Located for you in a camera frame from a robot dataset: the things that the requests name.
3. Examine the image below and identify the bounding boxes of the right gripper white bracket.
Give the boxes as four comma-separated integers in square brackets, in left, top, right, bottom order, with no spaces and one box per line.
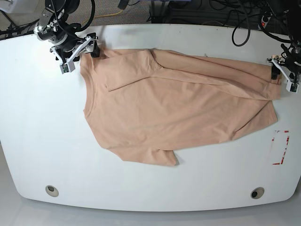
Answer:
[50,32,100,72]

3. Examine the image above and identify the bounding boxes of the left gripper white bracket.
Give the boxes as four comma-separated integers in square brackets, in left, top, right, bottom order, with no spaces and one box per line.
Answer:
[267,55,301,85]

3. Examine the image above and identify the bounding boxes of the peach T-shirt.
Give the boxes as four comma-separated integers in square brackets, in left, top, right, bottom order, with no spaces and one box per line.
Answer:
[80,49,281,166]

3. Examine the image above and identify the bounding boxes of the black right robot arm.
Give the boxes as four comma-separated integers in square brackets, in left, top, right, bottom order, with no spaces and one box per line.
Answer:
[33,0,100,74]

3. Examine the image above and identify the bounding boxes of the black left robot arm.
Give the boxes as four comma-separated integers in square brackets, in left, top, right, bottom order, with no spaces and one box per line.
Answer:
[267,0,301,93]

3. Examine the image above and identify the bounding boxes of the white power strip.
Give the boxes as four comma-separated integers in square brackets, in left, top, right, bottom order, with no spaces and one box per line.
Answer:
[258,14,271,30]

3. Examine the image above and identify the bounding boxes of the red tape rectangle marking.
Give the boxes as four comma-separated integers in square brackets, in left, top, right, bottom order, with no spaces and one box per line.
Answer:
[270,130,290,165]

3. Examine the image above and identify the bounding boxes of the right table grommet hole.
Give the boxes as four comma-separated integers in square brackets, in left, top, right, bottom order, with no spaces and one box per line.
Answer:
[251,187,265,199]

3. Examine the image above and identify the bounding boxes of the table grommet hole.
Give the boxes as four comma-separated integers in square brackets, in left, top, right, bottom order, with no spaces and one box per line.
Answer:
[45,185,59,197]
[251,187,265,199]

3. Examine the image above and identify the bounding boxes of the left table grommet hole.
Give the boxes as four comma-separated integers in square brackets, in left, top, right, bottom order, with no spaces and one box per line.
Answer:
[45,185,59,197]

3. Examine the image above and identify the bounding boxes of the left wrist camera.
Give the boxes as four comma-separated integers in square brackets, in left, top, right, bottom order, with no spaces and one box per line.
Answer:
[286,81,300,93]

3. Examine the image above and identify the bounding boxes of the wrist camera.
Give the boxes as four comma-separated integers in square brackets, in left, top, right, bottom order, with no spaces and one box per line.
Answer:
[286,81,300,93]
[60,64,70,74]

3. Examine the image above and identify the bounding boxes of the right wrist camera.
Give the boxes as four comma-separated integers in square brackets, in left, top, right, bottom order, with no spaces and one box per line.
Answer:
[60,64,70,74]

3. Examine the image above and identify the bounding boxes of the yellow cable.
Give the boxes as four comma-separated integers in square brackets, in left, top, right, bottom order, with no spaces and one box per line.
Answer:
[94,8,124,19]

